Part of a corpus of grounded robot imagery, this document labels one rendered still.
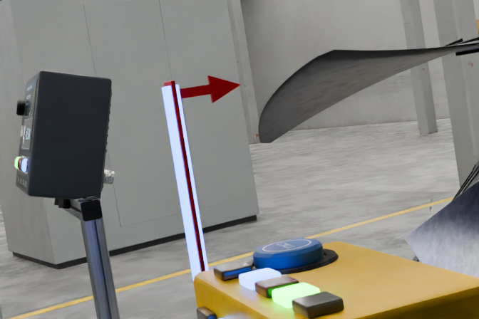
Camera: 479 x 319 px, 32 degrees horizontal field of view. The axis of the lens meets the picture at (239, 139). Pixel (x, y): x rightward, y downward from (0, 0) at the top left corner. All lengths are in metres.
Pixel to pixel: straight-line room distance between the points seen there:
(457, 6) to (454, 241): 6.31
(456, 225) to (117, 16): 6.47
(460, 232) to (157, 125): 6.47
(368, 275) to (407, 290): 0.04
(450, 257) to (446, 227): 0.03
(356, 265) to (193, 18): 7.08
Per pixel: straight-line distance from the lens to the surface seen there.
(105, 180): 1.31
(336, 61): 0.68
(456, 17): 7.07
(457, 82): 7.11
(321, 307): 0.36
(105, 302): 1.25
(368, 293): 0.39
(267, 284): 0.41
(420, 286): 0.39
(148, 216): 7.19
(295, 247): 0.46
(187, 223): 0.71
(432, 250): 0.82
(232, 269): 0.46
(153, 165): 7.20
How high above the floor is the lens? 1.17
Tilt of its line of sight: 3 degrees down
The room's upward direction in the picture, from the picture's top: 9 degrees counter-clockwise
